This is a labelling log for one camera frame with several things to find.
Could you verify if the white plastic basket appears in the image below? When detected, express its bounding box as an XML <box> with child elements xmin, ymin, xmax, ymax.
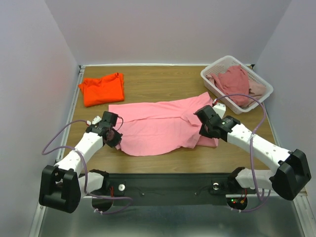
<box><xmin>200</xmin><ymin>55</ymin><xmax>274</xmax><ymax>115</ymax></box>

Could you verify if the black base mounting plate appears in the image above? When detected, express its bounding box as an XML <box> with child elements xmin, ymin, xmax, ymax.
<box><xmin>92</xmin><ymin>173</ymin><xmax>255</xmax><ymax>206</ymax></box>

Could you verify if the bright pink t shirt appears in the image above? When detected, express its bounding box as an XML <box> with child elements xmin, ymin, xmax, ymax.
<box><xmin>109</xmin><ymin>92</ymin><xmax>219</xmax><ymax>157</ymax></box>

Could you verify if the folded orange t shirt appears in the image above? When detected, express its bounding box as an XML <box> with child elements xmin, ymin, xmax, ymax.
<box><xmin>78</xmin><ymin>73</ymin><xmax>125</xmax><ymax>107</ymax></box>

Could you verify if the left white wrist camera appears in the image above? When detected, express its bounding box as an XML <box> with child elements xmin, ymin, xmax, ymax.
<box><xmin>86</xmin><ymin>116</ymin><xmax>101</xmax><ymax>126</ymax></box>

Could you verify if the pale pink t shirt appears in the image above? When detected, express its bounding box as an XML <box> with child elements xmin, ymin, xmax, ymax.
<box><xmin>206</xmin><ymin>74</ymin><xmax>266</xmax><ymax>99</ymax></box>

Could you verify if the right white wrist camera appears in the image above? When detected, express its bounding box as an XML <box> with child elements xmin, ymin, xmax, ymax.
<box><xmin>213</xmin><ymin>103</ymin><xmax>226</xmax><ymax>118</ymax></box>

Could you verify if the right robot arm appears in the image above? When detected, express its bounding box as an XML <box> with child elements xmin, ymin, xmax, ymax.
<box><xmin>195</xmin><ymin>105</ymin><xmax>311</xmax><ymax>200</ymax></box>

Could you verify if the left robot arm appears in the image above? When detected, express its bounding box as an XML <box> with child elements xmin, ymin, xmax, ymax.
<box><xmin>39</xmin><ymin>111</ymin><xmax>122</xmax><ymax>213</ymax></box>

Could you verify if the aluminium frame rail left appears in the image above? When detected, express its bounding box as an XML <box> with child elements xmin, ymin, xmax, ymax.
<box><xmin>29</xmin><ymin>65</ymin><xmax>86</xmax><ymax>237</ymax></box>

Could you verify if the aluminium frame rail right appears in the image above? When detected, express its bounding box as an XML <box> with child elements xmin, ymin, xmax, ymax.
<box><xmin>261</xmin><ymin>101</ymin><xmax>316</xmax><ymax>237</ymax></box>

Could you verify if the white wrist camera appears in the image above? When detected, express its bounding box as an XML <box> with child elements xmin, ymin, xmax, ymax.
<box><xmin>86</xmin><ymin>116</ymin><xmax>101</xmax><ymax>126</ymax></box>
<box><xmin>213</xmin><ymin>103</ymin><xmax>226</xmax><ymax>118</ymax></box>

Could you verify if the aluminium frame rail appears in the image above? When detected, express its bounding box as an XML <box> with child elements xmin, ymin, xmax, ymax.
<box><xmin>261</xmin><ymin>101</ymin><xmax>316</xmax><ymax>237</ymax></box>
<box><xmin>29</xmin><ymin>65</ymin><xmax>86</xmax><ymax>237</ymax></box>

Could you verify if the dusty rose t shirt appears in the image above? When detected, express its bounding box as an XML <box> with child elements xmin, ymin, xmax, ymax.
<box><xmin>206</xmin><ymin>65</ymin><xmax>249</xmax><ymax>107</ymax></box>

